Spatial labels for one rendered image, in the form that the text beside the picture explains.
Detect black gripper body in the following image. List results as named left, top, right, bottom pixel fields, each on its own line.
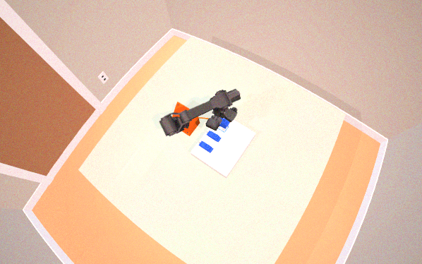
left=205, top=109, right=225, bottom=131

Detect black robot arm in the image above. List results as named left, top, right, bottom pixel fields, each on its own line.
left=159, top=88, right=241, bottom=137

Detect blue micro servo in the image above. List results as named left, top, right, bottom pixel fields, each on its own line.
left=199, top=117, right=230, bottom=129

